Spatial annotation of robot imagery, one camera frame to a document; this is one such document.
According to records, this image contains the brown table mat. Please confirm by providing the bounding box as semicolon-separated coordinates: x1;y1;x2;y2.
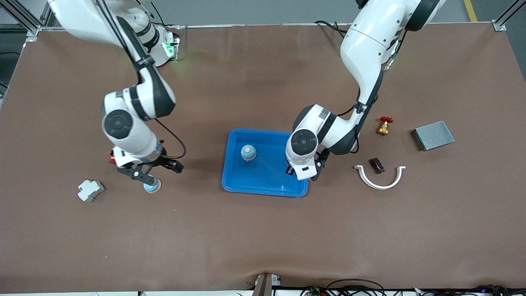
0;23;526;293

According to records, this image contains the black cable bundle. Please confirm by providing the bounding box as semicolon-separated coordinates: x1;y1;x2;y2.
413;285;526;296

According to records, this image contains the black base cable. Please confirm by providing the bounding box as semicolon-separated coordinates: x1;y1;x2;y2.
314;20;350;42

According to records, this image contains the blue plastic tray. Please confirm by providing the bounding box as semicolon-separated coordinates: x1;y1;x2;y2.
222;129;309;198

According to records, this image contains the white circuit breaker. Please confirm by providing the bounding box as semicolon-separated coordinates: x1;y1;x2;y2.
78;180;105;203

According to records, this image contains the black cable loop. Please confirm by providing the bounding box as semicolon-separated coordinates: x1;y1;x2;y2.
327;279;387;296

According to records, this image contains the grey table edge bracket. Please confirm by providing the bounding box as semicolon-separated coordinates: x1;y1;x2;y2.
251;273;283;296

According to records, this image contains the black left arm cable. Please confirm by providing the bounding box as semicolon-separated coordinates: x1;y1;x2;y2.
337;29;407;155

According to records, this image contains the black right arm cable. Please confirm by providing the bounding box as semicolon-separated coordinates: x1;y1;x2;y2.
92;0;187;161

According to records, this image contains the brass valve with red handle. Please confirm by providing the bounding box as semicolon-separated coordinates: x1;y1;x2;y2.
376;116;394;136

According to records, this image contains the grey metal box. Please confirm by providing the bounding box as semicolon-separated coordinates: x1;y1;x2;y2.
411;120;456;152

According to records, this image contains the white semicircular pipe clamp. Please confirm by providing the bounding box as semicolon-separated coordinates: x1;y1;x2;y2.
354;165;406;190

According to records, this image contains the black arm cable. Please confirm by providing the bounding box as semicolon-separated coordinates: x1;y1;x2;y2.
337;29;407;155
92;0;187;161

